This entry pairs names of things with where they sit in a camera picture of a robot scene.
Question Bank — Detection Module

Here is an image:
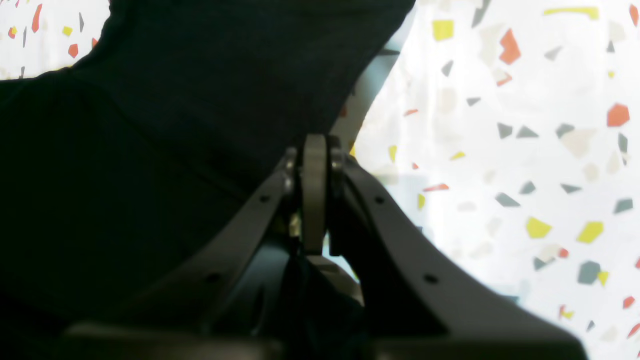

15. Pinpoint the black t-shirt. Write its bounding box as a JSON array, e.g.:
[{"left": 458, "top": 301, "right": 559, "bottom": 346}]
[{"left": 1, "top": 0, "right": 414, "bottom": 360}]

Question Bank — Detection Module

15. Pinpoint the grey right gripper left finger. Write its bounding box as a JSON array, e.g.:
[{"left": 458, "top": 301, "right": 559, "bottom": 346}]
[{"left": 60, "top": 134, "right": 329, "bottom": 360}]

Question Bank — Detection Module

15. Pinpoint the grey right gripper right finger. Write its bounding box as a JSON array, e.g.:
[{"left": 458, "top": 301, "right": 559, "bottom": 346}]
[{"left": 326, "top": 136, "right": 586, "bottom": 360}]

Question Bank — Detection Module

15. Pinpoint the terrazzo pattern tablecloth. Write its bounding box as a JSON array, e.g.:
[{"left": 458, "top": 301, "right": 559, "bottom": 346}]
[{"left": 0, "top": 0, "right": 640, "bottom": 360}]

